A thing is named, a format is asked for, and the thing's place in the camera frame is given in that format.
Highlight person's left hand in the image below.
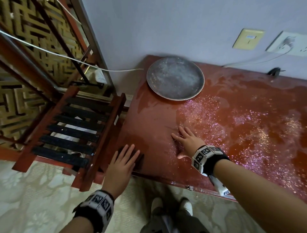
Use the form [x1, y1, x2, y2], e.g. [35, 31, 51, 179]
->
[101, 144, 141, 199]

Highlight person's right hand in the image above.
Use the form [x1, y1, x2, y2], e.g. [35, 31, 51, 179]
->
[171, 126, 206, 160]

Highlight brown cleaning cloth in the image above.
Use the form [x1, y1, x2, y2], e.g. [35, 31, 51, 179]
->
[117, 145, 145, 172]

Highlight round grey metal tray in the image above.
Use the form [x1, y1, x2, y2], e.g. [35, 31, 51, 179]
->
[146, 57, 205, 101]

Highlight person's left forearm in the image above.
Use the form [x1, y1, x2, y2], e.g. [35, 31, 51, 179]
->
[59, 216, 94, 233]

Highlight person's right forearm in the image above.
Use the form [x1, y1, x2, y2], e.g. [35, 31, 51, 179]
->
[212, 159, 307, 233]

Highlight white shoe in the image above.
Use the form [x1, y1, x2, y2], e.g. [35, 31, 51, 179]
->
[151, 197, 164, 214]
[179, 198, 193, 216]

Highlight white paper sheet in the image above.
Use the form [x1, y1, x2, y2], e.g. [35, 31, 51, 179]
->
[51, 116, 83, 144]

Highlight white bag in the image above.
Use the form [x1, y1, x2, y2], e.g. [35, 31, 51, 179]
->
[87, 68, 107, 84]

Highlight black power plug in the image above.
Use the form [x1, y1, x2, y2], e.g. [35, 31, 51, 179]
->
[266, 67, 286, 77]

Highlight wooden folding luggage rack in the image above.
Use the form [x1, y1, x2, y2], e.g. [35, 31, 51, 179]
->
[31, 0, 105, 88]

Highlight white power plug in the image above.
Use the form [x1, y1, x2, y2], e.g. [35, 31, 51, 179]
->
[282, 36, 296, 48]

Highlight gold lattice screen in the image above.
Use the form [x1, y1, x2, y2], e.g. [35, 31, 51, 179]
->
[0, 0, 96, 149]

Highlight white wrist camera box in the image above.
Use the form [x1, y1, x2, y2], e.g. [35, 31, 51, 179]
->
[209, 175, 231, 197]

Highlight red wooden rack black straps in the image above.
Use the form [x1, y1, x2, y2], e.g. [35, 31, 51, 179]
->
[12, 86, 127, 192]

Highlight long white cable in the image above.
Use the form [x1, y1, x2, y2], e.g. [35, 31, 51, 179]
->
[0, 30, 144, 72]

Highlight white plug cable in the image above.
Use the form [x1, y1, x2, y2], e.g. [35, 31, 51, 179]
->
[222, 47, 293, 68]

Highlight beige wall plate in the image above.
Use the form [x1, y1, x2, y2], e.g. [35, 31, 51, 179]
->
[232, 28, 265, 51]

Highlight white wall power socket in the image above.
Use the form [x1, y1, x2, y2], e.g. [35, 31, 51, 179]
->
[265, 30, 307, 57]

